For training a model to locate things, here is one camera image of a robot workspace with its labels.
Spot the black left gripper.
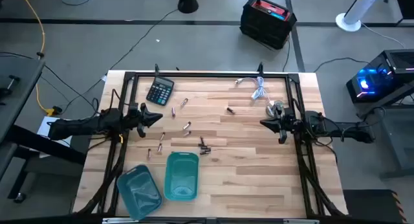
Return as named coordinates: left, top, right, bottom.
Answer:
left=124, top=102, right=164, bottom=139

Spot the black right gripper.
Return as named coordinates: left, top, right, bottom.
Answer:
left=259, top=106, right=305, bottom=144

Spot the teal plastic bin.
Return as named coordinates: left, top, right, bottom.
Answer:
left=163, top=151, right=200, bottom=201

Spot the dark blue plastic bin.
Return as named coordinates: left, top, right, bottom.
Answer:
left=116, top=164, right=163, bottom=221

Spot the silver tape roll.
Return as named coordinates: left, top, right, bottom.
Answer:
left=265, top=100, right=285, bottom=117

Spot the black desk calculator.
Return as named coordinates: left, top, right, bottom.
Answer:
left=146, top=75, right=175, bottom=107

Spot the black plastic crate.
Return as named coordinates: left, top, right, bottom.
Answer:
left=239, top=0, right=298, bottom=50

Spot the white printed paper sheet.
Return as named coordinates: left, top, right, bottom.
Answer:
left=36, top=116, right=74, bottom=148

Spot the red box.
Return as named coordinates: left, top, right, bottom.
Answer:
left=251, top=0, right=292, bottom=21

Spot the black cone stand base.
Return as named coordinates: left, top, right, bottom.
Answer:
left=177, top=0, right=199, bottom=14

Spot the black floor mat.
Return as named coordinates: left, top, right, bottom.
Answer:
left=342, top=188, right=407, bottom=223

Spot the grey side table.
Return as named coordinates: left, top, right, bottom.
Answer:
left=355, top=87, right=414, bottom=179

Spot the white tower fan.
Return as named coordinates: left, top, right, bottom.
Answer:
left=335, top=0, right=386, bottom=32

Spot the black computer with blue light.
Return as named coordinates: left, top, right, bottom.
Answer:
left=345, top=49, right=414, bottom=104

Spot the grey desk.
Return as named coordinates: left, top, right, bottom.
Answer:
left=0, top=55, right=87, bottom=202

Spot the black desk clamp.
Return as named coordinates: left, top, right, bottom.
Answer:
left=0, top=74, right=21, bottom=105

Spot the white USB cable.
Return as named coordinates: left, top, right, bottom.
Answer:
left=234, top=76, right=271, bottom=102

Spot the long black floor cable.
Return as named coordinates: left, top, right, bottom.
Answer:
left=61, top=8, right=179, bottom=115

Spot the black aluminium table frame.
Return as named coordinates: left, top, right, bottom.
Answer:
left=77, top=63, right=349, bottom=218

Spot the black computer cable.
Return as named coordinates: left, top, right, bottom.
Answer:
left=313, top=57, right=369, bottom=73

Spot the yellow power cable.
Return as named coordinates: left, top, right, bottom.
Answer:
left=17, top=0, right=62, bottom=117

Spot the white fan cable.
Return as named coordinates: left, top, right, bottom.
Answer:
left=360, top=21, right=405, bottom=49

